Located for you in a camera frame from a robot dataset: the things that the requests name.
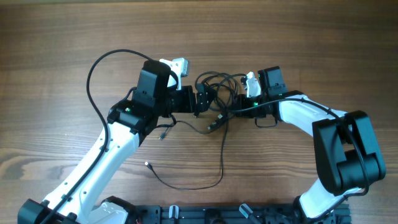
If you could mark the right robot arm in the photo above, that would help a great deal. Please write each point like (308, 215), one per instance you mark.
(347, 154)

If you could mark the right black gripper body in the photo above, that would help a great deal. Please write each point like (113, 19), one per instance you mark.
(240, 106)

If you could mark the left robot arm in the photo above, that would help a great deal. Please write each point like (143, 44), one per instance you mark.
(159, 92)

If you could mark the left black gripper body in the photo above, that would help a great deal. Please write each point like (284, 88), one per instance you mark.
(181, 101)

